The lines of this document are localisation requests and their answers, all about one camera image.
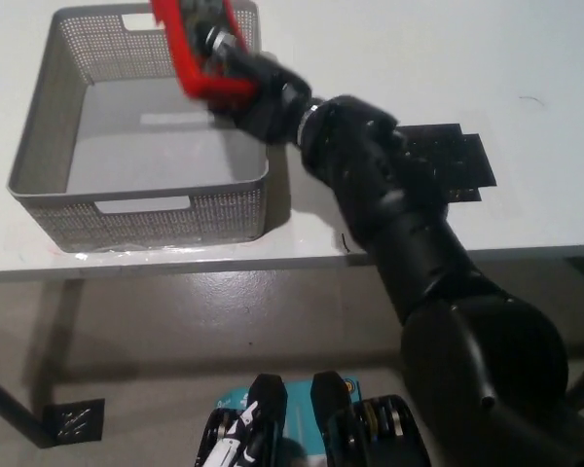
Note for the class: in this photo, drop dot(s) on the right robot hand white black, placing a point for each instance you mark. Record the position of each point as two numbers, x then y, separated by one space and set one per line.
267 97

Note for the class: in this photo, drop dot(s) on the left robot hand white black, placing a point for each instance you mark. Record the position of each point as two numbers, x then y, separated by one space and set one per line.
233 433

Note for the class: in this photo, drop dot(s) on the red digital multimeter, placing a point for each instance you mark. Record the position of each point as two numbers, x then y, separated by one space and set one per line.
194 73

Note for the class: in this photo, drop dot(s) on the black multimeter stand plate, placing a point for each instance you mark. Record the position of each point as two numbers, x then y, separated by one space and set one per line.
460 160

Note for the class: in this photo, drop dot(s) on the robot body black teal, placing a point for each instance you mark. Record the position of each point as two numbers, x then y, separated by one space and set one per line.
340 423

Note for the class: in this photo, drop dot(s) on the grey perforated plastic basket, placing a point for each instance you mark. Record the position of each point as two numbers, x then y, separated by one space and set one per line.
165 214

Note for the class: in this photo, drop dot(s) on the black table foot plate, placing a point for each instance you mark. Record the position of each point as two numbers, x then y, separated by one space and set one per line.
73 419

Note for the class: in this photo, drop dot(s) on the black metal table leg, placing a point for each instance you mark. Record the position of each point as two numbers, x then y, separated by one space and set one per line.
10 404

